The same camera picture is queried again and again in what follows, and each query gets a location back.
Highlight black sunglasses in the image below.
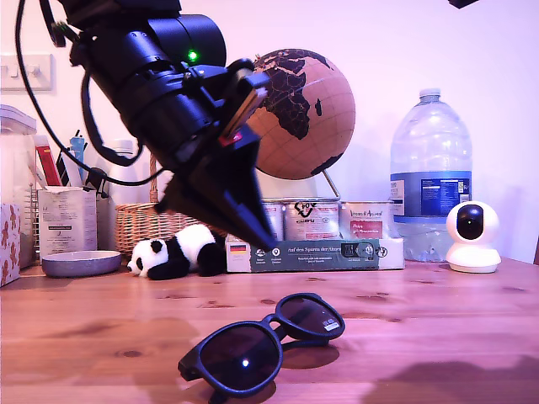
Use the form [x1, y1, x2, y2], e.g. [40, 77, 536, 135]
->
[177, 292, 347, 404]

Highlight gingerbread print box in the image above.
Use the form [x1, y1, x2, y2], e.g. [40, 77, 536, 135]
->
[0, 202, 22, 288]

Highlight white metal bottle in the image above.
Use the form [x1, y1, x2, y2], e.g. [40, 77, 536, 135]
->
[104, 139, 142, 207]

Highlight wicker basket with handle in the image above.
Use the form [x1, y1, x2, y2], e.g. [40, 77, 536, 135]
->
[114, 151, 231, 258]

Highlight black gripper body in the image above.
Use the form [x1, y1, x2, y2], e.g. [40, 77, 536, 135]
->
[123, 82, 223, 175]

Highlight silver can red label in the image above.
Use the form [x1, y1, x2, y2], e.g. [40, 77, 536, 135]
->
[339, 200, 395, 241]

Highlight white wall light switch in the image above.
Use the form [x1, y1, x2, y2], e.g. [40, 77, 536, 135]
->
[0, 53, 55, 92]

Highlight silver can pale label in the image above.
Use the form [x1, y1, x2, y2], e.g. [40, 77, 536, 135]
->
[260, 201, 284, 242]

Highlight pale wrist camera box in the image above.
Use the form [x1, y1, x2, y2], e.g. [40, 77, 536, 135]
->
[180, 57, 271, 138]

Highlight cork globe on stand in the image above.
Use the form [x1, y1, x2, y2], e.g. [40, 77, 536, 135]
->
[246, 48, 357, 201]

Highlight thick black sleeved cable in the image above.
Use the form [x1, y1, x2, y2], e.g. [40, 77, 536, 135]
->
[81, 69, 147, 167]

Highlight thin black cable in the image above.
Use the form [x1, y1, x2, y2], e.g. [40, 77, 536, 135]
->
[15, 0, 168, 187]

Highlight small white round camera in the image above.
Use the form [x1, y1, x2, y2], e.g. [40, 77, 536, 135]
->
[445, 200, 503, 274]

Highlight red and white tube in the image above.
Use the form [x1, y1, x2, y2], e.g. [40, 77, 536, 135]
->
[32, 134, 63, 187]

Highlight clear plastic container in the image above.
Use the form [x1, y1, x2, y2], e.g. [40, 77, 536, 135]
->
[0, 104, 38, 270]

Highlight black handle tool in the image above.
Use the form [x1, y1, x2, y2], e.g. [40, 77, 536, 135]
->
[83, 166, 109, 199]

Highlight white cardboard holder box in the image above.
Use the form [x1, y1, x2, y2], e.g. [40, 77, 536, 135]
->
[35, 187, 99, 264]

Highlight large clear water bottle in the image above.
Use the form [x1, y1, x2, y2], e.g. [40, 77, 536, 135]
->
[389, 88, 473, 262]

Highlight panda plush toy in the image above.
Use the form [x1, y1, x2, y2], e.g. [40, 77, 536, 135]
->
[125, 223, 228, 282]

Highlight grey shallow bowl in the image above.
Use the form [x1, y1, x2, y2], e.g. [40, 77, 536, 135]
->
[40, 250, 123, 279]

